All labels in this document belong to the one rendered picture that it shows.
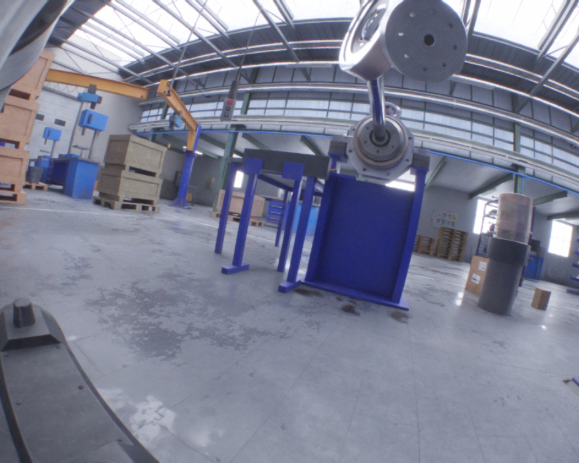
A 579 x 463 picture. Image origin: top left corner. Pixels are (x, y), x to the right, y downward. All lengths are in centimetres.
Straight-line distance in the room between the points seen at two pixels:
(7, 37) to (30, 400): 37
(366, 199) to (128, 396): 183
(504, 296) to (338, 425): 215
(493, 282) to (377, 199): 135
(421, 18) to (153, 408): 99
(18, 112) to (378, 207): 432
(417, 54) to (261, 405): 87
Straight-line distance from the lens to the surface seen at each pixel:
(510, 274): 261
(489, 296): 263
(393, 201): 198
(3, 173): 410
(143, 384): 72
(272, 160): 179
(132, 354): 83
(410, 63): 61
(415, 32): 60
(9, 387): 44
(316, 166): 168
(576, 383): 153
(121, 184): 493
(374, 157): 177
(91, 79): 735
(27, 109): 422
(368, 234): 197
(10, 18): 24
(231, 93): 152
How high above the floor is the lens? 47
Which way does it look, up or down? 4 degrees down
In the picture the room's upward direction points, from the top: 11 degrees clockwise
